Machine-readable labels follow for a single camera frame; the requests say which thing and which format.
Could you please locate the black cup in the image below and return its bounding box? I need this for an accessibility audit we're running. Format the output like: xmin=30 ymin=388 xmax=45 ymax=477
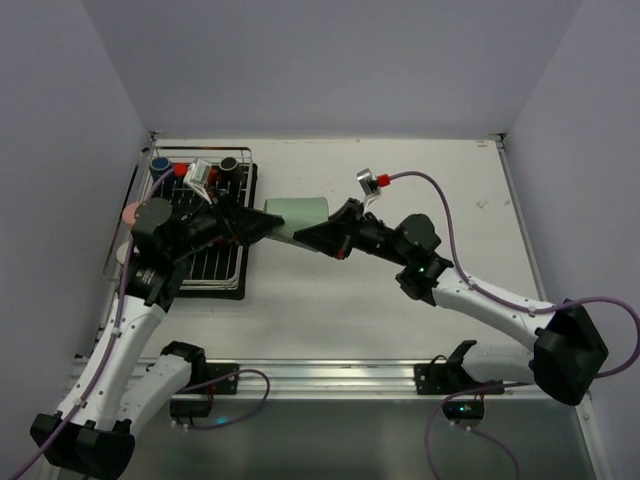
xmin=219 ymin=157 xmax=244 ymax=184

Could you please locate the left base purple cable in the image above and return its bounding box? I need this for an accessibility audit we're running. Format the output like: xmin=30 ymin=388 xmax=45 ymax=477
xmin=180 ymin=369 xmax=272 ymax=431

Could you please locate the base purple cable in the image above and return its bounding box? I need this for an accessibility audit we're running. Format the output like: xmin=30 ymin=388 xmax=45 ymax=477
xmin=424 ymin=382 xmax=524 ymax=480
xmin=180 ymin=369 xmax=272 ymax=431

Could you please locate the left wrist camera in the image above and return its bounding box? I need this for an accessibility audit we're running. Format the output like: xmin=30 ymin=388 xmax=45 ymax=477
xmin=183 ymin=158 xmax=213 ymax=204

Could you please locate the black drip tray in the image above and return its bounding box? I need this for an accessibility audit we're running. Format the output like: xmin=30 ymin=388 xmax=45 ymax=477
xmin=151 ymin=162 xmax=258 ymax=301

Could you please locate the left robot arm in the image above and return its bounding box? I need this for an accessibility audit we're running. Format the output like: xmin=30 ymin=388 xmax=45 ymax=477
xmin=30 ymin=197 xmax=284 ymax=479

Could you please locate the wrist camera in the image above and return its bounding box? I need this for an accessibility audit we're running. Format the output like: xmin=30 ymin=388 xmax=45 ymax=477
xmin=183 ymin=158 xmax=213 ymax=204
xmin=356 ymin=169 xmax=382 ymax=212

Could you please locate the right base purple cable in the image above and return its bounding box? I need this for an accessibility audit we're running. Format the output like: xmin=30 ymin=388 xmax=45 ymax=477
xmin=424 ymin=382 xmax=524 ymax=480

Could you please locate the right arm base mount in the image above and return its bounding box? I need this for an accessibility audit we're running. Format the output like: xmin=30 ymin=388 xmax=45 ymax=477
xmin=413 ymin=340 xmax=485 ymax=427

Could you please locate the large green mug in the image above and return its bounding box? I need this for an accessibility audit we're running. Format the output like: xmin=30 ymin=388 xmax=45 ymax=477
xmin=264 ymin=197 xmax=329 ymax=251

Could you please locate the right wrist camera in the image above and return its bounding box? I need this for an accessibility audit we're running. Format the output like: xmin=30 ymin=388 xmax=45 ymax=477
xmin=356 ymin=169 xmax=382 ymax=212

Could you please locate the small orange cup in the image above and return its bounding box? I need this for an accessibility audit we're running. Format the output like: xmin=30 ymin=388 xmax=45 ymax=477
xmin=209 ymin=168 xmax=221 ymax=183

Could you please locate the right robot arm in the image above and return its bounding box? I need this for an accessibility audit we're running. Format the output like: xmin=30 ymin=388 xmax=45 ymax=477
xmin=293 ymin=200 xmax=608 ymax=405

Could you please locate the blue cup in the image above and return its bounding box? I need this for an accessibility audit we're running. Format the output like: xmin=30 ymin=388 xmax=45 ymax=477
xmin=148 ymin=157 xmax=174 ymax=185

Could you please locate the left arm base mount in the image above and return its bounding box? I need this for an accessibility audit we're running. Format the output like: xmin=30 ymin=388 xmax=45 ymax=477
xmin=169 ymin=362 xmax=240 ymax=426

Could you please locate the pink plastic cup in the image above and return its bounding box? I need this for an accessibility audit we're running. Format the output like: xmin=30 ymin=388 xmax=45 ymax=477
xmin=121 ymin=202 xmax=140 ymax=229

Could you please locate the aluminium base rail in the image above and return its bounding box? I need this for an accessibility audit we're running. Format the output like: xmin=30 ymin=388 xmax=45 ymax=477
xmin=74 ymin=357 xmax=591 ymax=401

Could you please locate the metal tin cup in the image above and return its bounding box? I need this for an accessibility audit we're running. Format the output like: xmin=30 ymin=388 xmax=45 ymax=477
xmin=116 ymin=241 xmax=137 ymax=265

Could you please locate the metal wire dish rack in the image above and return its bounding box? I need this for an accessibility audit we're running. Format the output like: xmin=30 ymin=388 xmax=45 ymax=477
xmin=125 ymin=145 xmax=258 ymax=300

